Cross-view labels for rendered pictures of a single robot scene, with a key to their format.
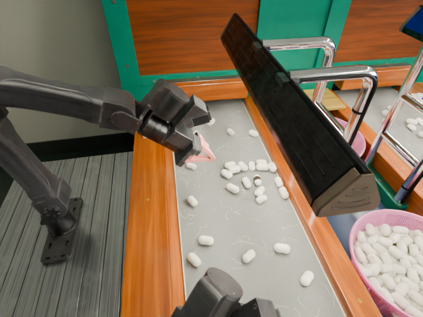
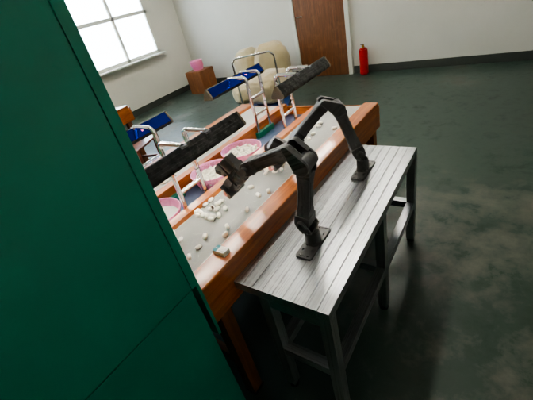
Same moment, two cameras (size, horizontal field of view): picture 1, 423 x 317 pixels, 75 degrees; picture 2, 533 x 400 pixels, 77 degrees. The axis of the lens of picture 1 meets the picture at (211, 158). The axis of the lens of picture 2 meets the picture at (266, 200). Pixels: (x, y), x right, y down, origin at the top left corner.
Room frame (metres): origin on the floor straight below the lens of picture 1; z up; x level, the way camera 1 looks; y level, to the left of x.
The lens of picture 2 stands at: (1.19, 1.14, 1.58)
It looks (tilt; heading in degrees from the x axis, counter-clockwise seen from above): 32 degrees down; 232
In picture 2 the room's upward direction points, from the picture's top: 15 degrees counter-clockwise
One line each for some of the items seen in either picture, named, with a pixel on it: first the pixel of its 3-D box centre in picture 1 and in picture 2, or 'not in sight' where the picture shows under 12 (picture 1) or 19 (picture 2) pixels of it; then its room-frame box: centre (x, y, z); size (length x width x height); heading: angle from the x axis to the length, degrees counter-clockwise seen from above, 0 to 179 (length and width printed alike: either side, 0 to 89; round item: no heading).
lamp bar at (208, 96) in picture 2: not in sight; (235, 80); (-0.36, -0.82, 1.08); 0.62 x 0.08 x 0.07; 9
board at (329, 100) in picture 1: (296, 101); not in sight; (0.94, -0.33, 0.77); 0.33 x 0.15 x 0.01; 99
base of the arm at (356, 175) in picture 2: not in sight; (362, 164); (-0.16, 0.29, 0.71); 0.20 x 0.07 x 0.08; 11
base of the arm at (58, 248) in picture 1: (58, 219); (312, 236); (0.43, 0.40, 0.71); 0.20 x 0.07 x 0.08; 11
